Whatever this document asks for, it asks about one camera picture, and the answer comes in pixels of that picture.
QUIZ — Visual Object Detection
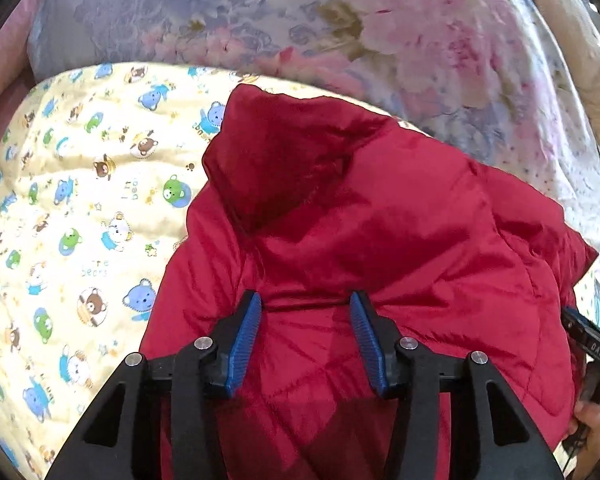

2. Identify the floral quilt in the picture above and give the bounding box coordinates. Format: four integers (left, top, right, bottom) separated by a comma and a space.
26, 0, 600, 281

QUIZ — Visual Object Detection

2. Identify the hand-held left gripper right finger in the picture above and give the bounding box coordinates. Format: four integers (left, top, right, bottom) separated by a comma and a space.
349, 290, 564, 480

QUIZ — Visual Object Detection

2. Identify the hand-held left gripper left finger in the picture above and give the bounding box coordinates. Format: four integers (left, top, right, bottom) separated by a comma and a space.
45, 290, 264, 480

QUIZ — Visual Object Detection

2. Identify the black cable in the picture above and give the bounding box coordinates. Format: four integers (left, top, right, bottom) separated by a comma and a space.
560, 422, 590, 463

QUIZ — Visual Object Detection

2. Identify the yellow bear-print blanket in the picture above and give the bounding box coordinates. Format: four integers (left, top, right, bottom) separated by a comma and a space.
0, 61, 431, 480

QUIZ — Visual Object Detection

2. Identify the pink quilt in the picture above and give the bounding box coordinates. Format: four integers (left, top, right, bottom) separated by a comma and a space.
0, 0, 48, 121

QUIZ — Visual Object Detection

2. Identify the beige pillow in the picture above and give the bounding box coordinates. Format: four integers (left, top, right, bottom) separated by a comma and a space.
502, 0, 600, 146

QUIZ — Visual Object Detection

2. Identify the red quilted jacket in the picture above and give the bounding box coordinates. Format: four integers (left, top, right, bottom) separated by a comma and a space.
139, 82, 600, 480

